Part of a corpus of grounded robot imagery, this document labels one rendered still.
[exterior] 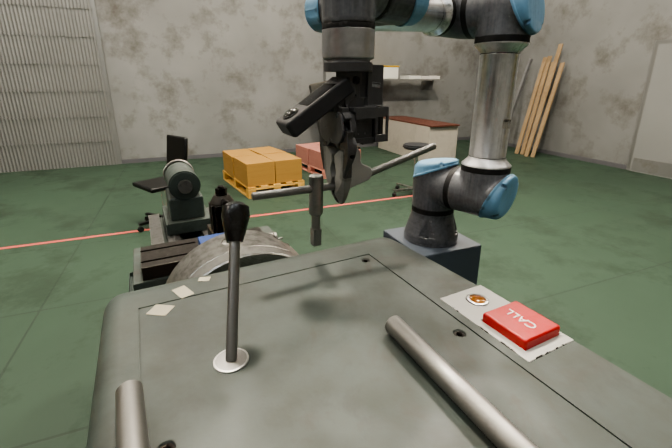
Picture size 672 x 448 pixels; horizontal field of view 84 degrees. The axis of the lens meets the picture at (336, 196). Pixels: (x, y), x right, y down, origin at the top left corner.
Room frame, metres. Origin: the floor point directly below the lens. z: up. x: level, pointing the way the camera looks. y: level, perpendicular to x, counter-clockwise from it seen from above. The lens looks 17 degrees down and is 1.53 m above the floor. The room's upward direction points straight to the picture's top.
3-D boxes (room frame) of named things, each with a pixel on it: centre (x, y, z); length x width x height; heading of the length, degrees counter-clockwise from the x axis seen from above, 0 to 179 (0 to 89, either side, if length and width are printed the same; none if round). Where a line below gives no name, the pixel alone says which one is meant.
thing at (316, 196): (0.55, 0.03, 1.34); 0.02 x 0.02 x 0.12
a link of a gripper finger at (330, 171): (0.60, -0.01, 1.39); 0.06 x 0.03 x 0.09; 118
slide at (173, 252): (1.24, 0.46, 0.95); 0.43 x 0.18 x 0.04; 117
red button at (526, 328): (0.38, -0.22, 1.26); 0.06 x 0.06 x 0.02; 27
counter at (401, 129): (8.17, -1.70, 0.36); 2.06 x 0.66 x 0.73; 22
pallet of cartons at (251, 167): (5.62, 1.15, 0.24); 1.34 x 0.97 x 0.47; 25
